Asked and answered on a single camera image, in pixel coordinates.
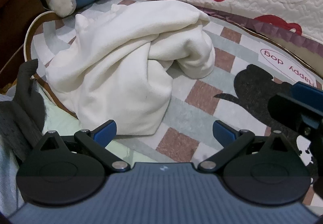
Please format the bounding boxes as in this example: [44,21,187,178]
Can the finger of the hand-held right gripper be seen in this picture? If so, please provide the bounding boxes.
[267,93,323,136]
[290,81,323,100]

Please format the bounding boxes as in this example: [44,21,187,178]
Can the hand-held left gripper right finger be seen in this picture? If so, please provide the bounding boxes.
[197,120,297,173]

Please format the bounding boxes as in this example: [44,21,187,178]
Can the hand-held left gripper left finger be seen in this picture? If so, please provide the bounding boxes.
[32,120,131,173]

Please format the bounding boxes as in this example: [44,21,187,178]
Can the cream white sweater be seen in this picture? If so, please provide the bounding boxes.
[45,0,216,136]

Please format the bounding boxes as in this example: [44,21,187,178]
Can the checkered play mat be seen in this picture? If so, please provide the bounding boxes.
[24,0,323,179]

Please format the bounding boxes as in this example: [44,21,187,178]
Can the dark grey cloth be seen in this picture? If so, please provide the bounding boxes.
[0,59,47,161]

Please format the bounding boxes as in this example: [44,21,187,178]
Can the pale cloth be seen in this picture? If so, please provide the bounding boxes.
[0,88,28,217]

